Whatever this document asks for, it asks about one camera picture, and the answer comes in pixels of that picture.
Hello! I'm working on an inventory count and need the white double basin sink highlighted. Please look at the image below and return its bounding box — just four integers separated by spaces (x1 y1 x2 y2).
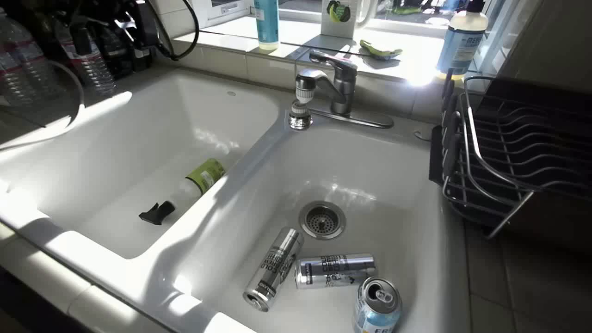
0 70 469 333

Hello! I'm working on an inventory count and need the white mug with brush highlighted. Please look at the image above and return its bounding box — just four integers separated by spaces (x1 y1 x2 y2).
319 0 376 39

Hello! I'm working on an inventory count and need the black coffee maker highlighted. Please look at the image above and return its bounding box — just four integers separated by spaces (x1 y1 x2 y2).
75 0 156 79

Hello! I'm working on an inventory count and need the metal dish drying rack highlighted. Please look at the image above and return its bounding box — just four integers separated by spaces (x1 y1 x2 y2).
430 76 592 253

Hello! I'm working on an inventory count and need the green label spray bottle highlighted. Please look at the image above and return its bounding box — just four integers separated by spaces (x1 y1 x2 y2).
138 159 225 226

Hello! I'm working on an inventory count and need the green sponge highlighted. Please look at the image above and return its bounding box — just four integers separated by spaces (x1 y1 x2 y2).
360 39 402 61

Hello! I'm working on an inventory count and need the chrome sink faucet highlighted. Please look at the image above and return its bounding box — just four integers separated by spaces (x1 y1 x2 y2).
288 50 393 131

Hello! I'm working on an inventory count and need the white soap pump bottle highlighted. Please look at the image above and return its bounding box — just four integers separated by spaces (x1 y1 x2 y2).
436 0 487 74

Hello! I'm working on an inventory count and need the silver can middle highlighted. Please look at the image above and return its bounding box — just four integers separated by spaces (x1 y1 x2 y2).
293 253 376 289

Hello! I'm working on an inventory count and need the clear plastic water bottle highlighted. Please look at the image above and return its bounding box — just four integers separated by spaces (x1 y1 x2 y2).
53 20 116 98

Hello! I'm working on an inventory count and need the right basin drain strainer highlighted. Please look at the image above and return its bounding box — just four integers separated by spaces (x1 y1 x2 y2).
297 200 345 240

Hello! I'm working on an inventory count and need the teal label soap bottle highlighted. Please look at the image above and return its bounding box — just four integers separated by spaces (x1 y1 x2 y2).
253 0 278 50

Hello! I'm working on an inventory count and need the silver can left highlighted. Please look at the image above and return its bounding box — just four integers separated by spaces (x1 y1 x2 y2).
241 227 302 313

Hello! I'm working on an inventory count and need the silver can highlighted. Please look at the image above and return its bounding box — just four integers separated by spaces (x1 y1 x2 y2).
241 227 302 313
293 253 376 289

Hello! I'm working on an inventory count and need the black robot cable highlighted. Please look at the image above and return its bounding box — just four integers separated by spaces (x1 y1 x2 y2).
143 0 201 63

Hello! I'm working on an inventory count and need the blue white soda can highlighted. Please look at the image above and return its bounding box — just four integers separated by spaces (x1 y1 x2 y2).
352 277 401 333

